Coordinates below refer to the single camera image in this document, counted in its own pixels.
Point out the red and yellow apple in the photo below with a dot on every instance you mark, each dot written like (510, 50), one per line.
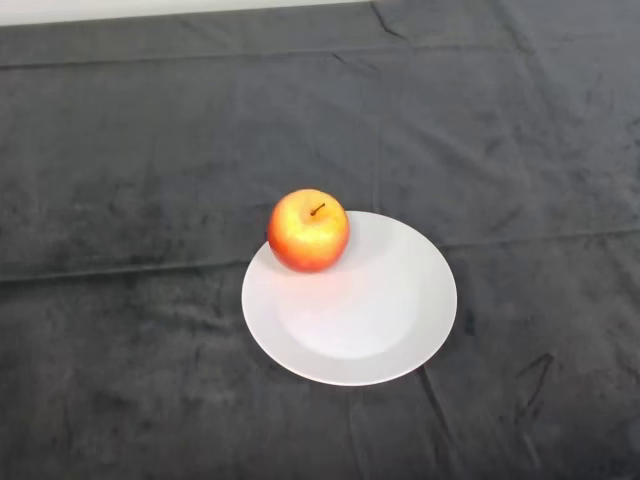
(307, 232)

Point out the white round plate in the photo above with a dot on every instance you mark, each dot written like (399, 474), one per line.
(350, 310)

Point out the black cloth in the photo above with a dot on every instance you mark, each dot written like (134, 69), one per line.
(320, 125)

